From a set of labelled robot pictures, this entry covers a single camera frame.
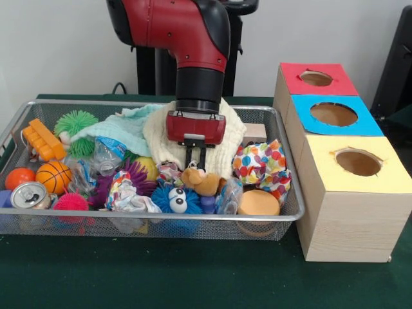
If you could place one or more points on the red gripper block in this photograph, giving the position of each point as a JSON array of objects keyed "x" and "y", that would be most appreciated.
[{"x": 196, "y": 127}]

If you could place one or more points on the brown plush toy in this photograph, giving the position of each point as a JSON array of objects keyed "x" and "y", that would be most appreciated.
[{"x": 206, "y": 183}]

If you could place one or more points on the cream muslin cloth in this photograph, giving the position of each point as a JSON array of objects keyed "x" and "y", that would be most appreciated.
[{"x": 157, "y": 141}]

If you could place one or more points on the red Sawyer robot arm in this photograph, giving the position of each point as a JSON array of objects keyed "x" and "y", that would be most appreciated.
[{"x": 174, "y": 29}]

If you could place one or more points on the wooden box with three holes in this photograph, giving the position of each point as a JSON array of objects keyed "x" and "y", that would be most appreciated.
[{"x": 354, "y": 219}]

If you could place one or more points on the blue spiky ball with eyes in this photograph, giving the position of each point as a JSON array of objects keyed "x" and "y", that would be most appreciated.
[{"x": 177, "y": 199}]

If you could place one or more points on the crumpled polka dot paper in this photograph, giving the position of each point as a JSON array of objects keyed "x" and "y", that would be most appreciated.
[{"x": 260, "y": 164}]

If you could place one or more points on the round orange sponge disc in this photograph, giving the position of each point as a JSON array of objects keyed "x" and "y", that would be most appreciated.
[{"x": 259, "y": 202}]

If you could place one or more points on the mint green muslin cloth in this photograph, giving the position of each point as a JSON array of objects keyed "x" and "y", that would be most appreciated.
[{"x": 122, "y": 128}]

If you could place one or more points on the dark green tablecloth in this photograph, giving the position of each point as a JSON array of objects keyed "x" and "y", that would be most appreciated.
[{"x": 161, "y": 273}]

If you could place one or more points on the green spiky rubber ball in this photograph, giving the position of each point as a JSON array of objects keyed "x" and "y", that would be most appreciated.
[{"x": 75, "y": 124}]

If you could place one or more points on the pink spiky rubber ball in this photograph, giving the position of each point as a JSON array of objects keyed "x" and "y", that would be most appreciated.
[{"x": 71, "y": 202}]

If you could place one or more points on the small orange basketball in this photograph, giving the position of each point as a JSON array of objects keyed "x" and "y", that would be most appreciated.
[{"x": 53, "y": 177}]

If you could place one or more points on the orange toy building brick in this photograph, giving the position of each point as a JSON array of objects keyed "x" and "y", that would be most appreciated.
[{"x": 43, "y": 140}]

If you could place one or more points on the silver drink can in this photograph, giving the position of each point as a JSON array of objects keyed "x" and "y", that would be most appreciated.
[{"x": 29, "y": 194}]

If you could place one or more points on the smooth orange-red ball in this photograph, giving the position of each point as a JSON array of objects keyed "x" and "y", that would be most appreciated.
[{"x": 19, "y": 178}]

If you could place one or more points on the black flat panel stand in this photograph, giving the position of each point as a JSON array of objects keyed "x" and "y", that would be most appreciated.
[{"x": 396, "y": 64}]

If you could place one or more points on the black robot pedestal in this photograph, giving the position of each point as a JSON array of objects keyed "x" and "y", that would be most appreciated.
[{"x": 151, "y": 74}]

